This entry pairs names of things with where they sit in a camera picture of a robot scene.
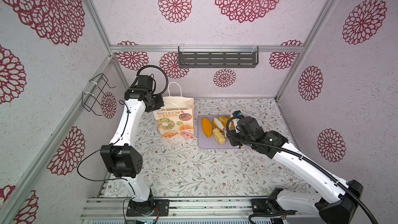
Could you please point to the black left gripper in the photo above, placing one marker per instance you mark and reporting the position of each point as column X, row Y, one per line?
column 160, row 103

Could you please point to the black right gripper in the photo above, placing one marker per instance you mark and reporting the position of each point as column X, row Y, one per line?
column 233, row 132

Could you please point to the pale yellow fake bread stick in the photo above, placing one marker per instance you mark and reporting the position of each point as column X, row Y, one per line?
column 219, row 136

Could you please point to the printed paper bakery bag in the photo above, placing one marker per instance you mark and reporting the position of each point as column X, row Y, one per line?
column 175, row 120

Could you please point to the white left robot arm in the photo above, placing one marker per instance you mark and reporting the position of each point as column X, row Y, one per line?
column 120, row 157

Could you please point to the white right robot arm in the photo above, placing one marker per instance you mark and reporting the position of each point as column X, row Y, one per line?
column 335, row 200

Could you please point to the large orange twisted bread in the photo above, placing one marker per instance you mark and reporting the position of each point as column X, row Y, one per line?
column 224, row 121

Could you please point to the orange oval fake bread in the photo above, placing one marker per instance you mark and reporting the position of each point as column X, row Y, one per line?
column 207, row 127

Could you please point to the lavender cutting board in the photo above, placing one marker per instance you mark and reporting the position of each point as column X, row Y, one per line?
column 210, row 143

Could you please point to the black wire wall basket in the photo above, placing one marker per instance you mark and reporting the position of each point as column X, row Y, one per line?
column 89, row 99

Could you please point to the grey wall shelf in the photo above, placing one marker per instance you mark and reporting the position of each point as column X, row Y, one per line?
column 221, row 59

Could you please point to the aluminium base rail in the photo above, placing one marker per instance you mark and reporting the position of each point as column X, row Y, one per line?
column 173, row 210

